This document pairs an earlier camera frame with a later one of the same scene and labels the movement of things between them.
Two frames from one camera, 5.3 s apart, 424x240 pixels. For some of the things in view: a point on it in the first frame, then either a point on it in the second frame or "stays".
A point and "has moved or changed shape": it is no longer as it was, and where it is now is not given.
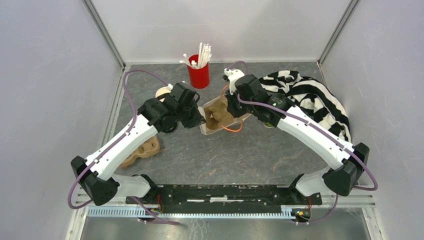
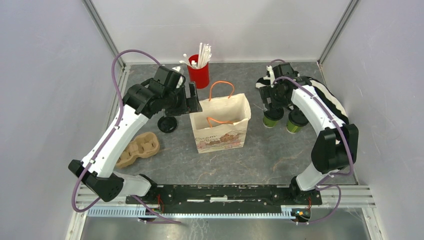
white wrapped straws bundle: (204, 55) stays
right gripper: (231, 107) to (267, 91)
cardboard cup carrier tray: (149, 148) stays
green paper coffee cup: (268, 125) has moved or changed shape
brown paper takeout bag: (216, 114) has moved or changed shape
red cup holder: (199, 77) stays
